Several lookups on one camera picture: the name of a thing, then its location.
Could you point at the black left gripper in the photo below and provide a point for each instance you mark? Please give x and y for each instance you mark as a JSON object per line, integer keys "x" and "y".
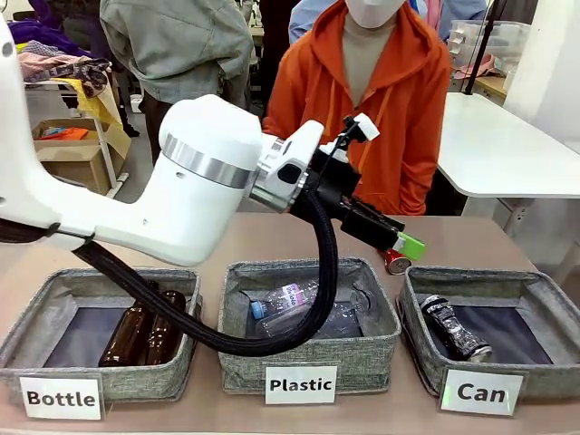
{"x": 335, "y": 186}

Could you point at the red drink can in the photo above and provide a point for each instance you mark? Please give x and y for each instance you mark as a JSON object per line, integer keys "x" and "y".
{"x": 396, "y": 265}

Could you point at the large clear plastic bottle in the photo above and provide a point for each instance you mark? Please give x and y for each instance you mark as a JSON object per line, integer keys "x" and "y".
{"x": 346, "y": 317}

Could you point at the crushed black Pepsi can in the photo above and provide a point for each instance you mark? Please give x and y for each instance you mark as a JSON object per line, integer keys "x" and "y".
{"x": 448, "y": 326}

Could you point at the brown glass bottle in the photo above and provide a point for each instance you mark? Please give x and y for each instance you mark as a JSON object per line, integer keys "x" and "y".
{"x": 127, "y": 335}
{"x": 165, "y": 326}

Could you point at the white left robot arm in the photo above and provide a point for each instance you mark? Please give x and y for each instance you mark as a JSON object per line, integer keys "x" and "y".
{"x": 181, "y": 204}

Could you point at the person left forearm orange sleeve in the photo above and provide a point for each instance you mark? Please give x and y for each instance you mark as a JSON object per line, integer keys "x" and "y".
{"x": 419, "y": 181}

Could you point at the grey fabric basket for plastic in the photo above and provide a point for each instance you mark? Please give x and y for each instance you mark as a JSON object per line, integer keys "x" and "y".
{"x": 362, "y": 353}

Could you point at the white Can label sign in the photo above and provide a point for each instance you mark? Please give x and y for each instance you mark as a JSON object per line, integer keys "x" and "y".
{"x": 482, "y": 378}

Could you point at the grey fabric basket for cans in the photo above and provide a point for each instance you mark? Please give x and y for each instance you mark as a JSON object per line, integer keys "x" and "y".
{"x": 557, "y": 380}

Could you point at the grey fabric basket for bottles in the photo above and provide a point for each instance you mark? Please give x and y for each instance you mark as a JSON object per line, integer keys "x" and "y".
{"x": 149, "y": 385}

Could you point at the person in orange hoodie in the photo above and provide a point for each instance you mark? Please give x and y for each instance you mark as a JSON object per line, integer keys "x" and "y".
{"x": 399, "y": 113}

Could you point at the clear bottle with blue cap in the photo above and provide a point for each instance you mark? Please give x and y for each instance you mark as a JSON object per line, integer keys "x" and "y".
{"x": 292, "y": 294}

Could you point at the large white table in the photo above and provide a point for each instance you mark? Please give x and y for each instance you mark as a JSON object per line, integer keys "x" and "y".
{"x": 498, "y": 149}

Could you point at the white Plastic label sign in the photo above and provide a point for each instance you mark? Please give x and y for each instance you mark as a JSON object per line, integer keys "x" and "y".
{"x": 301, "y": 374}

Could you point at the black metal pole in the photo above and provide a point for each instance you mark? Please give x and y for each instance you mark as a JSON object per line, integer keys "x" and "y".
{"x": 478, "y": 54}

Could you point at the clear plastic storage box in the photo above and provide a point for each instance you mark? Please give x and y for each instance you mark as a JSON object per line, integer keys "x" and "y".
{"x": 498, "y": 41}

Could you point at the person in blue shirt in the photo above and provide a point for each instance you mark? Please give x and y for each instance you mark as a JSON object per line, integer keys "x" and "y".
{"x": 301, "y": 18}
{"x": 457, "y": 11}

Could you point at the person in grey jacket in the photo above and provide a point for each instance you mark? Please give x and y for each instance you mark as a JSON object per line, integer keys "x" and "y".
{"x": 181, "y": 45}

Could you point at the yellow cloth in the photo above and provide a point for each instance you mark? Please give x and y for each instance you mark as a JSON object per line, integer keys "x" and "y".
{"x": 106, "y": 113}

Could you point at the brown cardboard box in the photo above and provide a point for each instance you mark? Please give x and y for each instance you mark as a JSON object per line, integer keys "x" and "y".
{"x": 77, "y": 167}

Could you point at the orange cloth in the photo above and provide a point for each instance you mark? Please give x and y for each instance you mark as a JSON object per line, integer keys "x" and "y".
{"x": 72, "y": 133}

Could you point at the dark patterned fabric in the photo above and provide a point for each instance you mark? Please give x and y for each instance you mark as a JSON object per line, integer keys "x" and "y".
{"x": 90, "y": 74}

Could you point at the white Bottle label sign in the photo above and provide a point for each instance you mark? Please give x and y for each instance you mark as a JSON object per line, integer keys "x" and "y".
{"x": 61, "y": 386}

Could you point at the pink checked cloth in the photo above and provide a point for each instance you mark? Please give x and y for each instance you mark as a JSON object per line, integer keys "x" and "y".
{"x": 41, "y": 65}

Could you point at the purple cloth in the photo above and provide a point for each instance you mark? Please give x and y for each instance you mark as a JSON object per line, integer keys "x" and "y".
{"x": 45, "y": 36}

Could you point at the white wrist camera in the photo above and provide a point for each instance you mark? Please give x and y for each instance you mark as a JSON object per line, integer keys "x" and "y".
{"x": 364, "y": 127}

